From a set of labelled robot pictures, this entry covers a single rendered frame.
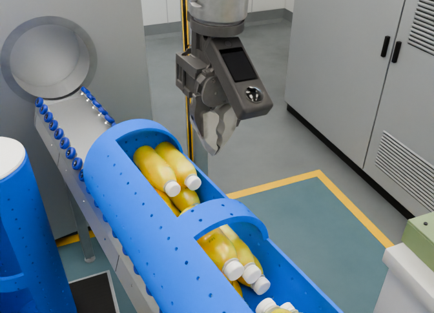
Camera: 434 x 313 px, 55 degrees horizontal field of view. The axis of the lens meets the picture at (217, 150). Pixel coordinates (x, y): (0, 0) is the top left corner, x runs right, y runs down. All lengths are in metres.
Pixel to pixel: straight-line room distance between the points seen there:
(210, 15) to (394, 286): 0.72
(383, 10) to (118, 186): 1.98
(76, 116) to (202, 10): 1.39
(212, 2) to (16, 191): 1.08
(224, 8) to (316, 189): 2.44
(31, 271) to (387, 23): 2.14
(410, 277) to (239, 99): 0.57
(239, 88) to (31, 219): 1.15
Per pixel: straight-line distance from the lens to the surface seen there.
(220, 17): 0.53
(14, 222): 1.53
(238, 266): 0.86
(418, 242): 0.96
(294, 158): 3.16
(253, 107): 0.52
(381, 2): 2.65
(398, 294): 1.02
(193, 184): 1.13
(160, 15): 5.42
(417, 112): 2.53
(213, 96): 0.58
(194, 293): 0.79
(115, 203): 1.02
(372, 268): 2.51
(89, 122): 1.82
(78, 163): 1.50
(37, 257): 1.66
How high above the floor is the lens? 1.83
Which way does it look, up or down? 35 degrees down
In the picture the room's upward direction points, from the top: straight up
